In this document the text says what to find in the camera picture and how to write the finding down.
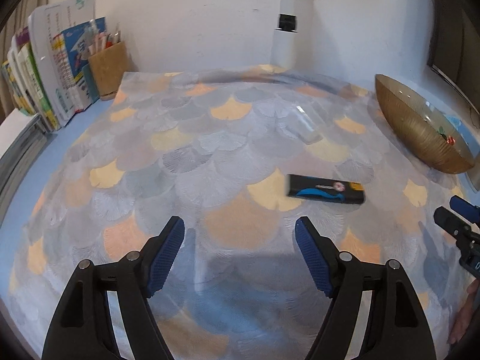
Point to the clear plastic box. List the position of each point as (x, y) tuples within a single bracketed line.
[(304, 124)]

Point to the fan-patterned tablecloth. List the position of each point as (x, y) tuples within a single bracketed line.
[(225, 138)]

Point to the blue illustrated book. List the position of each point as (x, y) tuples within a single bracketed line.
[(78, 60)]

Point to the white pen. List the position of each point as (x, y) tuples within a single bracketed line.
[(91, 33)]

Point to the purple spine book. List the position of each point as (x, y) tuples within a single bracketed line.
[(20, 37)]

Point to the person's right hand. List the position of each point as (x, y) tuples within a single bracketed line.
[(465, 315)]

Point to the green spine book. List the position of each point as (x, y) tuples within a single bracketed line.
[(32, 78)]

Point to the black and blue rectangular box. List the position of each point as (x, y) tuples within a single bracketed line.
[(322, 190)]

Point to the flat stack of white books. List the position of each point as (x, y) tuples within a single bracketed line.
[(18, 138)]

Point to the yellow spine book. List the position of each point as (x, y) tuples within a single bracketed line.
[(11, 86)]

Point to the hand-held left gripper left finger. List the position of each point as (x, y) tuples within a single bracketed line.
[(167, 258)]

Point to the golden ribbed bowl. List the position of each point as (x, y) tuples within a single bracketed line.
[(408, 127)]

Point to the pink pen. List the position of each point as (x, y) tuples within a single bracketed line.
[(101, 43)]

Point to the grey pen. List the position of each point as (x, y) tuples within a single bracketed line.
[(117, 34)]

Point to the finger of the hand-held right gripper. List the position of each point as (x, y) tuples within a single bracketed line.
[(465, 207), (450, 221)]

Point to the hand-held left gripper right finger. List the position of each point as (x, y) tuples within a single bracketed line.
[(311, 255)]

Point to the cork pen holder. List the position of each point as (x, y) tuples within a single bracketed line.
[(108, 71)]

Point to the black wall socket box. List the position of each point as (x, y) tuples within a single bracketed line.
[(287, 22)]

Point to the small red toy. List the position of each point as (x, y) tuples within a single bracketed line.
[(449, 140)]

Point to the teal bookend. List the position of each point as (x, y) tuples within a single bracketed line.
[(90, 82)]

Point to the dark monitor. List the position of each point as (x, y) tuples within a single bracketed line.
[(457, 26)]

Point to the large white printed book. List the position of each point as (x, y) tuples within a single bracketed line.
[(48, 45)]

